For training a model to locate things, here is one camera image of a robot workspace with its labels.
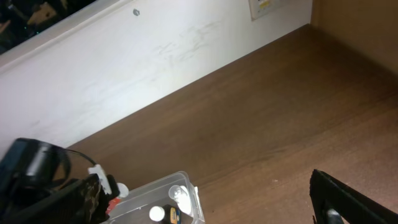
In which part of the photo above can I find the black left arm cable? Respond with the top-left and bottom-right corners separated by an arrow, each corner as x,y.
63,148 -> 98,166

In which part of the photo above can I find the dark glass bottle white cap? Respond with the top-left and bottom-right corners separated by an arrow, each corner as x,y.
149,205 -> 182,224

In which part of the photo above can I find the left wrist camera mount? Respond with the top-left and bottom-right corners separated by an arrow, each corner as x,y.
88,164 -> 120,199

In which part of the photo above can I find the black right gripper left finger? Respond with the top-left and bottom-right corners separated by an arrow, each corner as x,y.
1,174 -> 110,224

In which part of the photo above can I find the white spray bottle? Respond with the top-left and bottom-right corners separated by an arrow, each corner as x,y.
169,185 -> 193,217

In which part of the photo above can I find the orange medicine box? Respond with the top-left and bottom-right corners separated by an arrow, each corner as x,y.
106,197 -> 121,215

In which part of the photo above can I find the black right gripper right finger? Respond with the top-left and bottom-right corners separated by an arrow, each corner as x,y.
310,169 -> 397,224

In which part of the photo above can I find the clear plastic container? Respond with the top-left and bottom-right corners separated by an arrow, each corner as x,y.
106,171 -> 205,224

